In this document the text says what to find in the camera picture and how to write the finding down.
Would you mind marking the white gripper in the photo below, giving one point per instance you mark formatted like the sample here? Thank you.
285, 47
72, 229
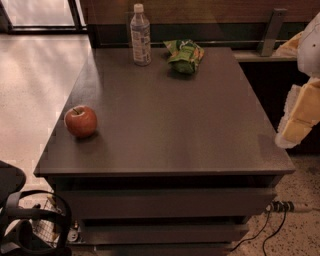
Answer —
310, 50

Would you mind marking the dark brown drawer cabinet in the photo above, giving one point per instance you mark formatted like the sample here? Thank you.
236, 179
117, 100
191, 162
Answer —
178, 163

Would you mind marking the green rice chip bag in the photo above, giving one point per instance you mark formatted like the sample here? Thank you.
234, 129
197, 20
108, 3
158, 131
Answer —
185, 55

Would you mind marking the metal shelf bracket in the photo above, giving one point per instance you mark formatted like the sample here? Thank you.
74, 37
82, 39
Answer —
266, 46

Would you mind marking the black office chair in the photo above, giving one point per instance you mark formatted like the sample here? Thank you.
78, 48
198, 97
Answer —
16, 233

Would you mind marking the clear plastic water bottle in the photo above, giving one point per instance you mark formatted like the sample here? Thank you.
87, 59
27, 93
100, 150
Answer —
140, 36

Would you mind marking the wire mesh basket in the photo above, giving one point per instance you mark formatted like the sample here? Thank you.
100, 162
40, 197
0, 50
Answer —
45, 229

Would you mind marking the white power strip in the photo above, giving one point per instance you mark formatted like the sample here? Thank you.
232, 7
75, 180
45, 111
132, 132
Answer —
288, 206

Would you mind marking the red apple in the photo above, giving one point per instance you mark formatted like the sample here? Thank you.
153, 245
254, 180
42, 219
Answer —
81, 121

